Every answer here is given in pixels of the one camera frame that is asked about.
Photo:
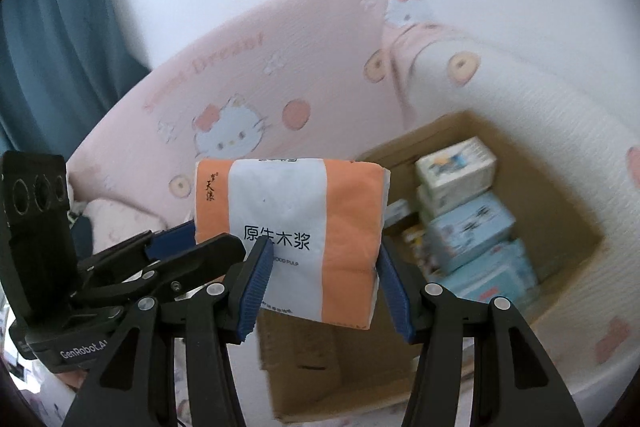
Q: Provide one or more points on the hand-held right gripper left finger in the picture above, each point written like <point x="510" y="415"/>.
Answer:
<point x="255" y="292"/>

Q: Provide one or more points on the orange and white tissue pack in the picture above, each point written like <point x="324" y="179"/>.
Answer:
<point x="345" y="217"/>

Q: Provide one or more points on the yellow cartoon box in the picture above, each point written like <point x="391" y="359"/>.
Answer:
<point x="417" y="249"/>

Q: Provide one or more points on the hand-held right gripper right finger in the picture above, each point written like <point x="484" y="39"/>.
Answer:
<point x="395" y="297"/>

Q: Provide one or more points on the brown cardboard box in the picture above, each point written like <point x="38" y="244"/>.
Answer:
<point x="560" y="187"/>

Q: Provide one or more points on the light blue printed box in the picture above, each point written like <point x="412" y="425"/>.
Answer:
<point x="470" y="232"/>

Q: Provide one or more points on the blue curtain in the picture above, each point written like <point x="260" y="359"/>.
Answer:
<point x="50" y="32"/>

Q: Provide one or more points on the pink cat print blanket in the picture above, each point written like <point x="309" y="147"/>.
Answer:
<point x="250" y="72"/>

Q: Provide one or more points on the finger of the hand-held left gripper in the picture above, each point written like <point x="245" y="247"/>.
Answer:
<point x="170" y="239"/>
<point x="200" y="257"/>

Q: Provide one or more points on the light blue box red marks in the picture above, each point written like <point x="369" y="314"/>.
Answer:
<point x="500" y="277"/>

